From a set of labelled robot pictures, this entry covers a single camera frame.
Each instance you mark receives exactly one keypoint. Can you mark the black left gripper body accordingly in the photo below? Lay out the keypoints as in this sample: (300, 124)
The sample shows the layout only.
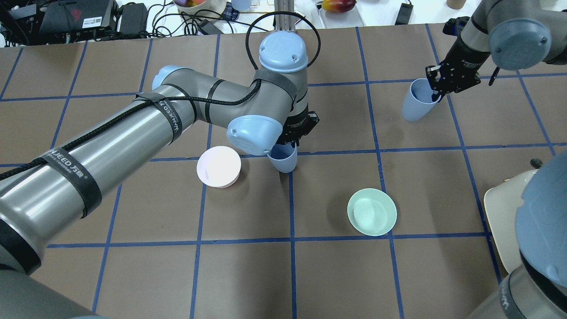
(297, 124)

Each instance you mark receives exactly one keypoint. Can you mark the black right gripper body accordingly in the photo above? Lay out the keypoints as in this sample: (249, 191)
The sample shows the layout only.
(464, 60)

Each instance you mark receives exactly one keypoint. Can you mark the blue plastic cup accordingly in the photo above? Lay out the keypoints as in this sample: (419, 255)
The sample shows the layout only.
(283, 157)
(419, 100)

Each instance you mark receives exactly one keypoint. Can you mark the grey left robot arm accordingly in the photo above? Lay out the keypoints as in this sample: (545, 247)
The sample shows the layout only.
(41, 199)

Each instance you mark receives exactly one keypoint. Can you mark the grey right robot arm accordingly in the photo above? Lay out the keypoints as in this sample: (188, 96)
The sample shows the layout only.
(516, 34)

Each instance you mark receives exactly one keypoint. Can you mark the green plastic bowl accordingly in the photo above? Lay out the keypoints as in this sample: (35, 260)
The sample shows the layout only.
(372, 212)

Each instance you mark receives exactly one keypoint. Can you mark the mango fruit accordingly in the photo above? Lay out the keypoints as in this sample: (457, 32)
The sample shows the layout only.
(338, 6)

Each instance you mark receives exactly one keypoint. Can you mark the black power adapter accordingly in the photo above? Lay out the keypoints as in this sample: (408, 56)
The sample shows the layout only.
(133, 20)

